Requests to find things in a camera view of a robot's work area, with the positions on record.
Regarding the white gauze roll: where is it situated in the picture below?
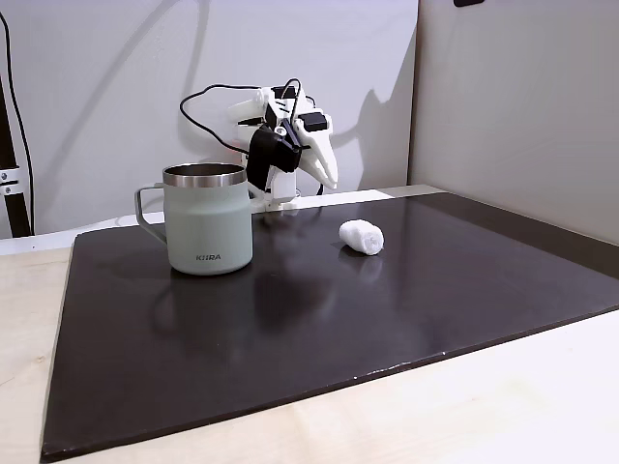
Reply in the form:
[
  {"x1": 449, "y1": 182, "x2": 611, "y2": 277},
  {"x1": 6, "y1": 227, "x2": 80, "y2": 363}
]
[{"x1": 338, "y1": 218, "x2": 386, "y2": 256}]

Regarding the sage green steel mug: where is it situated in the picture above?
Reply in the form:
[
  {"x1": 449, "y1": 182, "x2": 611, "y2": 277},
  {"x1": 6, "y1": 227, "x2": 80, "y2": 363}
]
[{"x1": 133, "y1": 162, "x2": 254, "y2": 277}]

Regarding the black table mat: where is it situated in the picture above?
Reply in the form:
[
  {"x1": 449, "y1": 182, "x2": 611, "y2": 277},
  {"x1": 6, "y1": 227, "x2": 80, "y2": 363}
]
[{"x1": 39, "y1": 189, "x2": 619, "y2": 463}]

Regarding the black camera box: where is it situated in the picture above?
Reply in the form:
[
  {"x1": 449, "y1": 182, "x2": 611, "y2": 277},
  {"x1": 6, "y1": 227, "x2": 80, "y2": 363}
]
[{"x1": 247, "y1": 118, "x2": 304, "y2": 189}]

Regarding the long black camera cable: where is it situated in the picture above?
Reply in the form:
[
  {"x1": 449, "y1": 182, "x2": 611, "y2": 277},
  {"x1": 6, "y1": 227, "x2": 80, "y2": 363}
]
[{"x1": 179, "y1": 78, "x2": 305, "y2": 159}]

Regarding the black stand with metal bracket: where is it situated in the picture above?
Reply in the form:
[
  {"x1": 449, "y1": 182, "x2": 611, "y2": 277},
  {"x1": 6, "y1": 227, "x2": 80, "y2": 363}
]
[{"x1": 0, "y1": 72, "x2": 34, "y2": 239}]

